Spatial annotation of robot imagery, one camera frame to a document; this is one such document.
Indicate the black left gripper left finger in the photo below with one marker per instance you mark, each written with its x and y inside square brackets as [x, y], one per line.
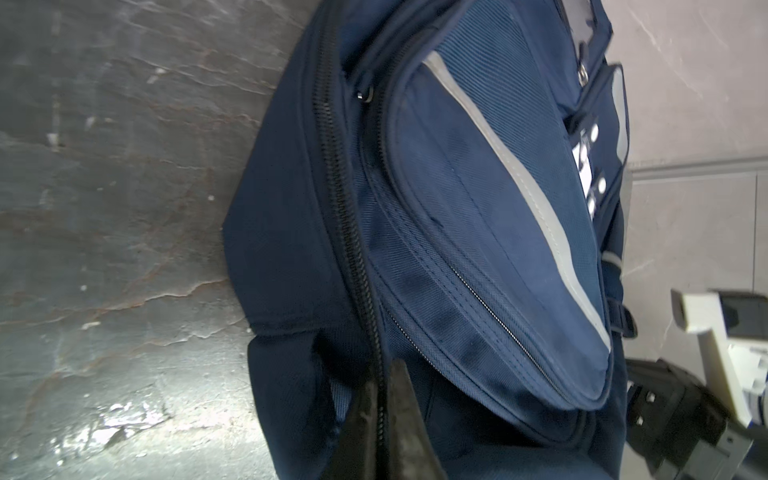
[355, 454]

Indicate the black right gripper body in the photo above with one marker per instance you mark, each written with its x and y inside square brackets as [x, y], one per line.
[682, 431]

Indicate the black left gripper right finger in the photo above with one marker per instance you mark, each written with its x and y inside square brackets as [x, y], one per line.
[410, 452]

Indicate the navy blue student backpack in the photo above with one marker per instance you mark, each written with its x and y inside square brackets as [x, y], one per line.
[439, 182]

